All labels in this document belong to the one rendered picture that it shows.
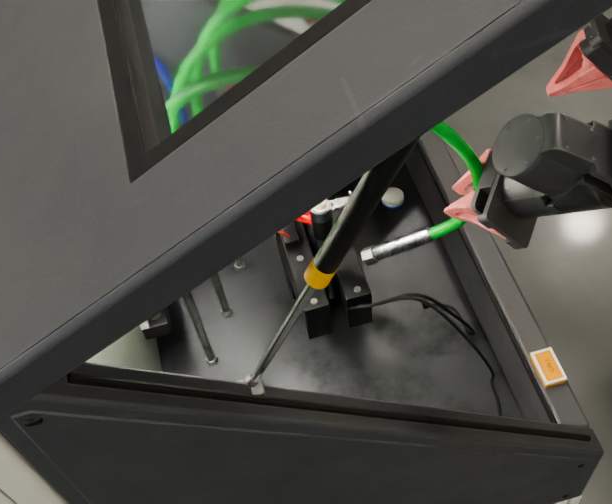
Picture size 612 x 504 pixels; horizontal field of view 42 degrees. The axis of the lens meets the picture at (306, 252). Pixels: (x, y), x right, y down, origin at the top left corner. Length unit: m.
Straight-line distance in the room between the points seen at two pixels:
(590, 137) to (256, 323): 0.73
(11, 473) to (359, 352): 0.69
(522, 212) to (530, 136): 0.12
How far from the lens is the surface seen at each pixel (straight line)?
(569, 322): 2.31
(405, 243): 0.94
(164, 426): 0.66
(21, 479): 0.71
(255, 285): 1.35
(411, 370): 1.25
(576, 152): 0.71
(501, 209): 0.81
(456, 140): 0.81
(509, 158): 0.72
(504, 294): 1.19
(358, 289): 1.14
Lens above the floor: 1.94
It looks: 54 degrees down
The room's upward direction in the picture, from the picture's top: 9 degrees counter-clockwise
